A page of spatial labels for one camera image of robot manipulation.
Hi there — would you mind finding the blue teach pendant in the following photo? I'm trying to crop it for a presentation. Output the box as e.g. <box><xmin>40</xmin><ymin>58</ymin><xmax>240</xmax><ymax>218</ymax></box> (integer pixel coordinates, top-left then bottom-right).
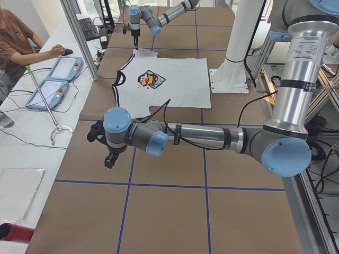
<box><xmin>25</xmin><ymin>79</ymin><xmax>68</xmax><ymax>110</ymax></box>
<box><xmin>47</xmin><ymin>56</ymin><xmax>83</xmax><ymax>81</ymax></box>

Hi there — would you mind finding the clear plastic bag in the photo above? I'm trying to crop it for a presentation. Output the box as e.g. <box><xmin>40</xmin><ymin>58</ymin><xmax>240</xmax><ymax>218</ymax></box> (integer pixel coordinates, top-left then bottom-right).
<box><xmin>1</xmin><ymin>168</ymin><xmax>46</xmax><ymax>223</ymax></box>

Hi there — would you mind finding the seated person brown shirt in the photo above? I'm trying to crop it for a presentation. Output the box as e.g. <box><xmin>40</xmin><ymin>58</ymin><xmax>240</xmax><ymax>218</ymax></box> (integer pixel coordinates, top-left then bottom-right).
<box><xmin>1</xmin><ymin>8</ymin><xmax>55</xmax><ymax>76</ymax></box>

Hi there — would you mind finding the black computer mouse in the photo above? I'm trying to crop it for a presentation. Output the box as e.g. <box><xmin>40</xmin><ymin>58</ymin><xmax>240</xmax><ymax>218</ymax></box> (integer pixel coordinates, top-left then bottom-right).
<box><xmin>63</xmin><ymin>49</ymin><xmax>73</xmax><ymax>56</ymax></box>

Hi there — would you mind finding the black keyboard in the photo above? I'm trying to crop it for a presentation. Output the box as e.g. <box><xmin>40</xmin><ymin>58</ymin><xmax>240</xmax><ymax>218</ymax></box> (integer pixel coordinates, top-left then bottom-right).
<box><xmin>78</xmin><ymin>17</ymin><xmax>99</xmax><ymax>41</ymax></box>

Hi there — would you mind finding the lower blue teach pendant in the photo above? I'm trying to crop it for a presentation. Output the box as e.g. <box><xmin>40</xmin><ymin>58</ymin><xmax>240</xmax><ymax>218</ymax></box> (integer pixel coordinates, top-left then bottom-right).
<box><xmin>25</xmin><ymin>79</ymin><xmax>68</xmax><ymax>110</ymax></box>

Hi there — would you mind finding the white cartoon print t-shirt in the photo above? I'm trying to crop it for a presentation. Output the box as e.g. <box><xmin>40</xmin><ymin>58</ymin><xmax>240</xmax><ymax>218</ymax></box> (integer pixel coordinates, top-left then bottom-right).
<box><xmin>112</xmin><ymin>48</ymin><xmax>211</xmax><ymax>119</ymax></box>

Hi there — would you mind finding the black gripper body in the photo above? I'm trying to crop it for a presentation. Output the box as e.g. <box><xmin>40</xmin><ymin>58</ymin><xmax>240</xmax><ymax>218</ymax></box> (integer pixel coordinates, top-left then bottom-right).
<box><xmin>106</xmin><ymin>145</ymin><xmax>127</xmax><ymax>160</ymax></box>
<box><xmin>131</xmin><ymin>29</ymin><xmax>140</xmax><ymax>38</ymax></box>

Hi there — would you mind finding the silver reacher grabber tool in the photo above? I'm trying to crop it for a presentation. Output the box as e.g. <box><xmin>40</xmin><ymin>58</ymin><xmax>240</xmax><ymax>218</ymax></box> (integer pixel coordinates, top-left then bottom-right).
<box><xmin>25</xmin><ymin>65</ymin><xmax>73</xmax><ymax>146</ymax></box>

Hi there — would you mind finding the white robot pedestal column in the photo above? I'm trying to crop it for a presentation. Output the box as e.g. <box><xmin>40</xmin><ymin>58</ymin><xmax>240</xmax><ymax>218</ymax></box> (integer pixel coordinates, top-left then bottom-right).
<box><xmin>210</xmin><ymin>0</ymin><xmax>266</xmax><ymax>94</ymax></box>

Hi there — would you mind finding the red cylinder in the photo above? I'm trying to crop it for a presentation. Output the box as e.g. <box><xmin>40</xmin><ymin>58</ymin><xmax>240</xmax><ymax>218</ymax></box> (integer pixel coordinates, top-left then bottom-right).
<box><xmin>1</xmin><ymin>223</ymin><xmax>34</xmax><ymax>244</ymax></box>

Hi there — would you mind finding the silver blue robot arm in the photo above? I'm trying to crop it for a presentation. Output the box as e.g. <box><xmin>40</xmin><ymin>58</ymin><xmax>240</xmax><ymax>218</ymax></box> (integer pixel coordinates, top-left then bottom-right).
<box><xmin>123</xmin><ymin>0</ymin><xmax>200</xmax><ymax>49</ymax></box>
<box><xmin>103</xmin><ymin>1</ymin><xmax>338</xmax><ymax>177</ymax></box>

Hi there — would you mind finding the upper blue teach pendant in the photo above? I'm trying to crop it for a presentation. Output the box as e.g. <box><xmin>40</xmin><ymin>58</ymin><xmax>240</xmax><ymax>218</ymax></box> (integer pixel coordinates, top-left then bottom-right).
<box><xmin>47</xmin><ymin>56</ymin><xmax>83</xmax><ymax>81</ymax></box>

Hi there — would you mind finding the person's hand on mouse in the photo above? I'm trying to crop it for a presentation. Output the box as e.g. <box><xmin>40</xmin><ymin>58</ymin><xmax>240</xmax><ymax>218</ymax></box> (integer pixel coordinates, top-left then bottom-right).
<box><xmin>49</xmin><ymin>44</ymin><xmax>66</xmax><ymax>57</ymax></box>

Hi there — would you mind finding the aluminium frame post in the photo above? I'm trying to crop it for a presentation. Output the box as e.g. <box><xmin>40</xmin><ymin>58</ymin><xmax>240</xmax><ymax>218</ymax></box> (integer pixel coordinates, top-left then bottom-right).
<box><xmin>60</xmin><ymin>0</ymin><xmax>99</xmax><ymax>81</ymax></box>

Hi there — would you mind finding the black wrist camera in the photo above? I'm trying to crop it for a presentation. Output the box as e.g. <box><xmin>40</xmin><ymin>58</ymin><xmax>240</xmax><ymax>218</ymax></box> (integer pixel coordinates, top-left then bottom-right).
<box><xmin>87</xmin><ymin>120</ymin><xmax>105</xmax><ymax>143</ymax></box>
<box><xmin>122</xmin><ymin>23</ymin><xmax>131</xmax><ymax>34</ymax></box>

